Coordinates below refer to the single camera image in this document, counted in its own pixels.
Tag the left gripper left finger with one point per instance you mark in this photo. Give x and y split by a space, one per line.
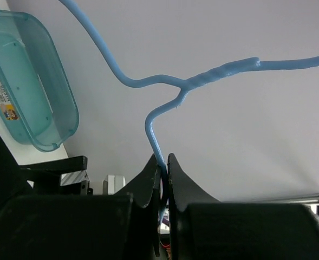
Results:
119 226

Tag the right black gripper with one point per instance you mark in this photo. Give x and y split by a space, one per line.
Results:
63 176

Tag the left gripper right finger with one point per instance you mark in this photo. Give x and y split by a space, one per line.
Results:
202 227

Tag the light blue wire hanger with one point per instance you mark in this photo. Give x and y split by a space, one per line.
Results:
251 64

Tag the teal plastic basin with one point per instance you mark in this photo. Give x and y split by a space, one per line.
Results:
36 102

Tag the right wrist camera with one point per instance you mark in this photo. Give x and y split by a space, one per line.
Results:
113 183

